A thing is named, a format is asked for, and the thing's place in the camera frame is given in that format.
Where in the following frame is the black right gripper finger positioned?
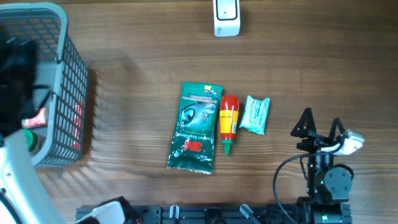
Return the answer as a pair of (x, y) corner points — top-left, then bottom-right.
(290, 108), (317, 138)
(328, 118), (345, 140)

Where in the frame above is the red white tissue pack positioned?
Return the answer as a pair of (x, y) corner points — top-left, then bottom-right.
(22, 108), (48, 129)

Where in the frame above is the green round lid container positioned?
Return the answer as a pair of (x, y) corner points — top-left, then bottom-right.
(23, 129), (46, 157)

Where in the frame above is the light blue wipes pack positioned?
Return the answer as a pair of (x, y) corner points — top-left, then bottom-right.
(239, 95), (271, 135)

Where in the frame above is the red sauce bottle green cap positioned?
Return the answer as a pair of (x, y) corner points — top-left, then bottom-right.
(219, 95), (239, 154)

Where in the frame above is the green 3M gloves packet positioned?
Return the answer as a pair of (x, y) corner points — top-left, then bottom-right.
(167, 82), (223, 174)

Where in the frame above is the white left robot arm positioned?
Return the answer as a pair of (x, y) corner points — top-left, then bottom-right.
(1, 34), (63, 223)

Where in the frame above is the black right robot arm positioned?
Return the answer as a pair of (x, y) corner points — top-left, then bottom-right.
(290, 108), (353, 224)

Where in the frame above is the white barcode scanner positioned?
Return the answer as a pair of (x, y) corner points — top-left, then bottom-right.
(213, 0), (241, 37)

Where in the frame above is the grey plastic basket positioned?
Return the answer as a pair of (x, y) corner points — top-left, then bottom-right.
(1, 2), (89, 167)

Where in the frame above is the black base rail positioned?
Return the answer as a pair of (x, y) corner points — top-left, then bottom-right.
(74, 203), (354, 224)

